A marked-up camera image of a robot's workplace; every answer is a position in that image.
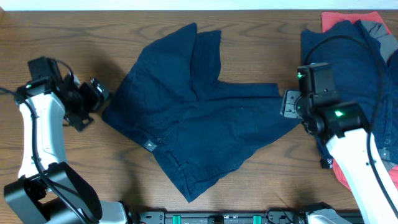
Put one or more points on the navy blue shorts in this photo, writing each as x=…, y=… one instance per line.
x=198, y=128

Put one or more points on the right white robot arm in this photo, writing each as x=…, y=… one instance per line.
x=345, y=131

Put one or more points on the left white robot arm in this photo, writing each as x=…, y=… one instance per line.
x=48, y=190

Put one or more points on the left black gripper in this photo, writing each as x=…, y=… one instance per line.
x=96, y=99

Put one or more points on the red garment on pile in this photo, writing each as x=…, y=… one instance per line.
x=329, y=19

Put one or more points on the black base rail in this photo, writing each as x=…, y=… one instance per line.
x=320, y=213

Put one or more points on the grey garment on pile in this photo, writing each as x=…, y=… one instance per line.
x=378, y=31

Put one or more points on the navy garment on pile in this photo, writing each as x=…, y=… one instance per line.
x=358, y=67

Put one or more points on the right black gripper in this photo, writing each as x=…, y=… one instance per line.
x=288, y=107

